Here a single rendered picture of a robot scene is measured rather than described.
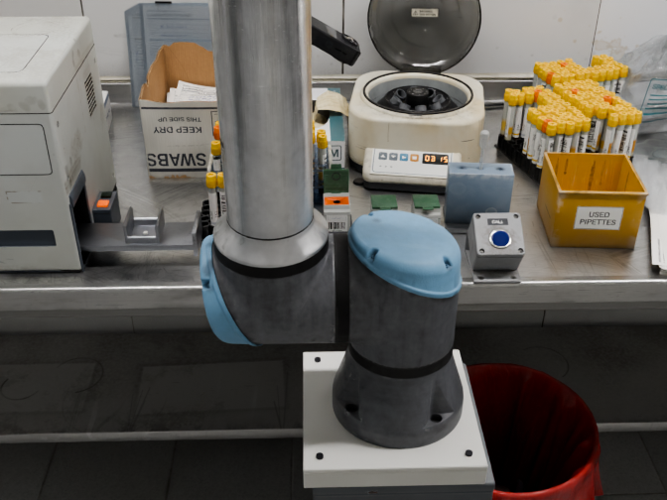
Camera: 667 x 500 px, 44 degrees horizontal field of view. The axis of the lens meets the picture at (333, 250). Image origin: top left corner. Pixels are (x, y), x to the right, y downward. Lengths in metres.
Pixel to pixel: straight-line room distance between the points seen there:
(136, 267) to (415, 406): 0.54
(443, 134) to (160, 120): 0.48
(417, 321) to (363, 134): 0.67
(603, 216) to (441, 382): 0.51
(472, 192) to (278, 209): 0.60
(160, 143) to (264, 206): 0.73
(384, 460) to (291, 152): 0.36
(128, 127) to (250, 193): 0.98
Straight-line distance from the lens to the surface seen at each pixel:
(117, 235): 1.29
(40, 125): 1.18
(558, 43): 1.84
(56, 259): 1.28
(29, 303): 1.29
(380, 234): 0.84
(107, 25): 1.79
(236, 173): 0.76
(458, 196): 1.33
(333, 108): 1.55
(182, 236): 1.26
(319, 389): 1.00
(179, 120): 1.46
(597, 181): 1.44
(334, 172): 1.27
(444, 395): 0.92
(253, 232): 0.79
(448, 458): 0.93
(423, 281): 0.82
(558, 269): 1.29
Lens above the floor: 1.58
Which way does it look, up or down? 33 degrees down
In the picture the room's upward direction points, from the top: straight up
